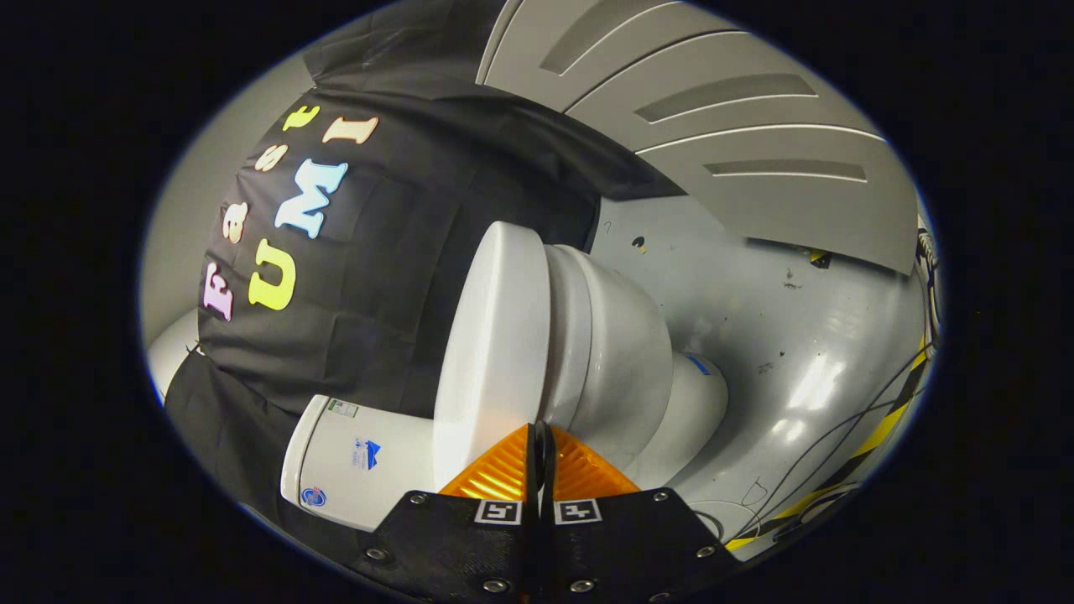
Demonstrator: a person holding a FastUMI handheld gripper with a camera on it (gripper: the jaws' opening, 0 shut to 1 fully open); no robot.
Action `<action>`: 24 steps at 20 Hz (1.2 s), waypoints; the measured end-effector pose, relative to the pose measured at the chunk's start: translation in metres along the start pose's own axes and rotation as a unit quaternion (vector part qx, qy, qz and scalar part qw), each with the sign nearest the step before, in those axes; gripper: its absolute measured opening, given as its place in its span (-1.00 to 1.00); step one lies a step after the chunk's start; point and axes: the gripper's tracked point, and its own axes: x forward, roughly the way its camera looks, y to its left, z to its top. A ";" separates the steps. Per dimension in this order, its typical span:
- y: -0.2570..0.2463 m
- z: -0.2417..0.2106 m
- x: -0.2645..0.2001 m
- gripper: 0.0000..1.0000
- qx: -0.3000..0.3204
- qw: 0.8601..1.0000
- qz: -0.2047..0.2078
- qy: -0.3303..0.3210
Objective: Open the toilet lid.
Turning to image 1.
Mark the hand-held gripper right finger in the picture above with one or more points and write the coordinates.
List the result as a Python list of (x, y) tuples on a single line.
[(612, 545)]

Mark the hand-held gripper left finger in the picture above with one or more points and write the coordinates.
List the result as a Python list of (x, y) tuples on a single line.
[(461, 545)]

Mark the yellow black hazard tape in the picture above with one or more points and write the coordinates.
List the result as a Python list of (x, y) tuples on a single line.
[(881, 432)]

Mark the black backdrop cloth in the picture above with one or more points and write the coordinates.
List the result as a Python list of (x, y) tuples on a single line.
[(394, 252)]

